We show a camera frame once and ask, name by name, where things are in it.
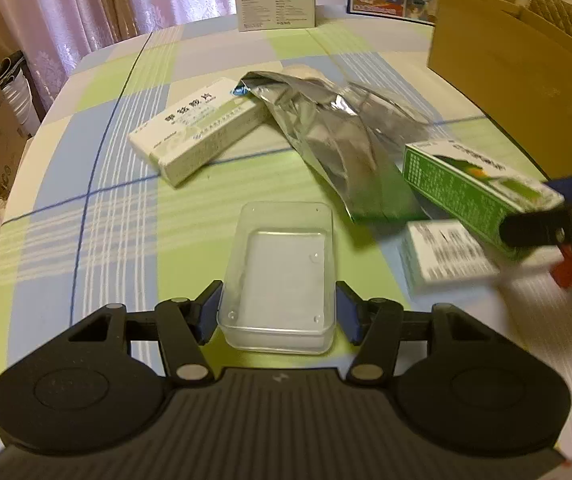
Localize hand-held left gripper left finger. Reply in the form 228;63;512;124
68;280;224;386

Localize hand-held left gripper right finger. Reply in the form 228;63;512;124
335;280;492;386

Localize clear rectangular plastic container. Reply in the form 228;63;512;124
216;201;339;356

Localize green carton box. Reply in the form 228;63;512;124
402;139;566;261

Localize brown cardboard box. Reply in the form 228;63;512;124
426;0;572;181

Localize silver foil bag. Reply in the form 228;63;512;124
238;71;434;224

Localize small white printed box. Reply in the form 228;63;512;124
400;220;502;296

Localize checked tablecloth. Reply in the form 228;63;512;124
0;5;572;461

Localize white and green medicine box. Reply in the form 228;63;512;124
128;77;271;188

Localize beige plastic spoon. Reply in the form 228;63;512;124
282;62;334;83

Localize white bags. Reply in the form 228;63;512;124
0;52;41;136

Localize pink curtain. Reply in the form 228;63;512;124
0;0;239;126

